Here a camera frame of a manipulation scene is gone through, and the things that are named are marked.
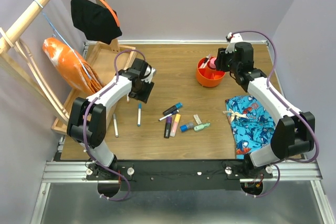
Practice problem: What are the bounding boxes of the pink cap glue stick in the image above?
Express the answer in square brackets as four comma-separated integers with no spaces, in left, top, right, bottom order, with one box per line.
[207,57,216,70]

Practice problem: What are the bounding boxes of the blue cap white marker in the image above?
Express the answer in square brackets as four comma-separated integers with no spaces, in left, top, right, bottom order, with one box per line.
[137,103,142,126]

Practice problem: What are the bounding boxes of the brown cap white marker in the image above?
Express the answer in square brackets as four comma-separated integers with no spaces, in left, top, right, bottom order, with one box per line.
[200,54,211,69]

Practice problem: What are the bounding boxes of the orange round organizer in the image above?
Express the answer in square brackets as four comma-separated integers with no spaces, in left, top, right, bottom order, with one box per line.
[196,57,225,88]

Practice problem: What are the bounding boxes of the black cap white marker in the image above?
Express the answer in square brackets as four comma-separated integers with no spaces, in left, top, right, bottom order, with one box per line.
[113,113,119,138]

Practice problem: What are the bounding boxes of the blue cap black highlighter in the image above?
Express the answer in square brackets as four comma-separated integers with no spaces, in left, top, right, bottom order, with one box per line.
[163,102,183,115]

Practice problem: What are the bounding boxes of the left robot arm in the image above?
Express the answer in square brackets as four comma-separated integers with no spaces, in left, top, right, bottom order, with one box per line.
[67,58,156,179]

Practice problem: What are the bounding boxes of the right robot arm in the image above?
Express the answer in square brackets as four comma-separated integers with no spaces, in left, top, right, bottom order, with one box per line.
[214,41,319,178]

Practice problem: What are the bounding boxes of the purple cap black highlighter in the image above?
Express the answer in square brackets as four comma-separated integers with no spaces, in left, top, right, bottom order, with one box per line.
[164,116,172,138]

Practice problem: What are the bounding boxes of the white marker thin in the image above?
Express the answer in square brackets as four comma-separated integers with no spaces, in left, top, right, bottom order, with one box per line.
[159,110,179,121]

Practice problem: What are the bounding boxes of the yellow cap pink highlighter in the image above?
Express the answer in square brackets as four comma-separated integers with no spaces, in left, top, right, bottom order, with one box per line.
[170,114,181,137]

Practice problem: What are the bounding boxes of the wooden tray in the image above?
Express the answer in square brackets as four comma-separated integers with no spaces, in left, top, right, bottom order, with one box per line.
[52,42,138,146]

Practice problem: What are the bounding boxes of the blue cap grey glue stick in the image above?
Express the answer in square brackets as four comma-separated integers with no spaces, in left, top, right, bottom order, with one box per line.
[180,122,194,132]

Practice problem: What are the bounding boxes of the small beige eraser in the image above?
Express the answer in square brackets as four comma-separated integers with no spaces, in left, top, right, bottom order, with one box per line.
[193,114,202,125]

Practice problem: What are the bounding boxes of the green highlighter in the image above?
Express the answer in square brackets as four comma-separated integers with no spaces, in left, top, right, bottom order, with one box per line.
[193,123,211,132]

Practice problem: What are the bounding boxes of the orange tie-dye cloth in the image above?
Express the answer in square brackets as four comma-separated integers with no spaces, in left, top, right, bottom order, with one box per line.
[42,37,105,95]

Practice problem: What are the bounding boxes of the blue shark print shorts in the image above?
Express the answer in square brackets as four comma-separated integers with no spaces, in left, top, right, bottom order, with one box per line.
[223,95,276,159]

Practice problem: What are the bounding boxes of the black cloth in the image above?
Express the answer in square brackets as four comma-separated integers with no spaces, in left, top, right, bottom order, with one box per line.
[70,0,122,44]

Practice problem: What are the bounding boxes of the wooden clothes rack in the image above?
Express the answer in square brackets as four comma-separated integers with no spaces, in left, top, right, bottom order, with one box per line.
[1,0,108,125]

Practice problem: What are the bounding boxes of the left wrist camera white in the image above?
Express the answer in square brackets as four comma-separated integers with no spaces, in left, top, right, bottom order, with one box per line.
[141,66,156,83]

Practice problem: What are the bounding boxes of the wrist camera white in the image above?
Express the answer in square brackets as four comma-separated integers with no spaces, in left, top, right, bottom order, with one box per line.
[225,32,244,54]
[141,66,156,83]

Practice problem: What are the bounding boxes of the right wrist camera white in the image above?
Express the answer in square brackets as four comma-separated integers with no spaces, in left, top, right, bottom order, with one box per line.
[225,32,244,54]

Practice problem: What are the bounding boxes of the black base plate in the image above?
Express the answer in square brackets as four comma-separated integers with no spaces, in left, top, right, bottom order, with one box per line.
[86,159,272,197]

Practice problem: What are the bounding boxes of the aluminium rail frame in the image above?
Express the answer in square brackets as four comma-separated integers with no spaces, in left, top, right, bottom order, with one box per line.
[30,158,336,224]

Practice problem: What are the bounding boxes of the blue wire hanger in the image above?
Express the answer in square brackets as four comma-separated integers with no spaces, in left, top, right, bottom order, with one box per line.
[33,0,92,80]

